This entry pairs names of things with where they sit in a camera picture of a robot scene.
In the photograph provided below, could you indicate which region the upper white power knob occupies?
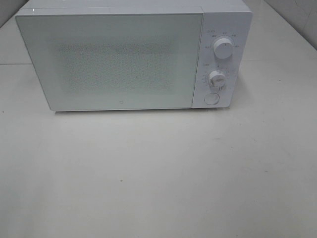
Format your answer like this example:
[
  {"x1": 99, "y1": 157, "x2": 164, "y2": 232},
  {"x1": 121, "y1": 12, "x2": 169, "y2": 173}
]
[{"x1": 213, "y1": 37, "x2": 234, "y2": 60}]

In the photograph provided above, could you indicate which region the white microwave door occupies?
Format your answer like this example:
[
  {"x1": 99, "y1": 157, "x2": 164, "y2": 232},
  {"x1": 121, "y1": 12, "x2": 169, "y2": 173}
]
[{"x1": 16, "y1": 14, "x2": 203, "y2": 111}]

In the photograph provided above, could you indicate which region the round white door button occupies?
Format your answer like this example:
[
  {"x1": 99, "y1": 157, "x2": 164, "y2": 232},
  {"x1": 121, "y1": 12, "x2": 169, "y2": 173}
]
[{"x1": 204, "y1": 93, "x2": 219, "y2": 105}]

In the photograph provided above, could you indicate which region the white microwave oven body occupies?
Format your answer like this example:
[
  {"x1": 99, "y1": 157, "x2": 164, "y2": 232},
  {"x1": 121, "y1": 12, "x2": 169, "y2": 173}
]
[{"x1": 15, "y1": 0, "x2": 253, "y2": 111}]

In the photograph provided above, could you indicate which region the white timer knob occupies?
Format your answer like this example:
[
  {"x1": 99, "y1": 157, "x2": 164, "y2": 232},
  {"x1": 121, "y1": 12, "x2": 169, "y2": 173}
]
[{"x1": 207, "y1": 70, "x2": 226, "y2": 88}]

